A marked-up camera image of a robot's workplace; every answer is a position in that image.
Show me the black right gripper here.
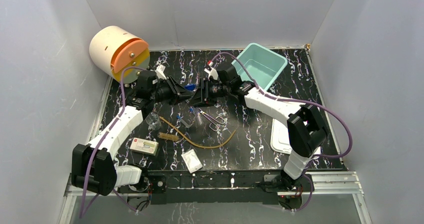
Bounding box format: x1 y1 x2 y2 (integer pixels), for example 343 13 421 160
187 77 230 108

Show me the amber rubber tube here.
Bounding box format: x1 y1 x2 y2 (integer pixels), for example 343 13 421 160
159 116 237 149

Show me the mint green plastic bin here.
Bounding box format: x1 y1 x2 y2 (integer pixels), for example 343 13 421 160
232 43 288 91

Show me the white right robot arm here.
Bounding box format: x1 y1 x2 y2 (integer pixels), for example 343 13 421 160
189 64 329 191

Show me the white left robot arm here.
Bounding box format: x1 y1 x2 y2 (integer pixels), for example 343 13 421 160
70 67 193 196

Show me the blue capped tube middle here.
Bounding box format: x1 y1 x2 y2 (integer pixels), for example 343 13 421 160
189 107 202 124

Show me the clear glass beaker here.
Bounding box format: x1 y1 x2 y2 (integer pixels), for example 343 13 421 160
145 113 161 131

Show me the blue capped tube left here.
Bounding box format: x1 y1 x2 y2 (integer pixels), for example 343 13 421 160
177 115 191 128

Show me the white red slide box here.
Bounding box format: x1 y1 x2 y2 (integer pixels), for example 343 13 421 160
130 138 159 155

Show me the white orange cylinder drum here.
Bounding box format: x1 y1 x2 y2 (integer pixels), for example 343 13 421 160
89 26 150 84

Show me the white paper packet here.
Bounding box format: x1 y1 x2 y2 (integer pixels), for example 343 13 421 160
181 149 203 173

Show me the white plastic bin lid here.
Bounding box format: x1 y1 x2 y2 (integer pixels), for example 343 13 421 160
270 118 322 156

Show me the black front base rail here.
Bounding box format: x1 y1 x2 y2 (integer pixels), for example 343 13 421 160
102 169 332 206

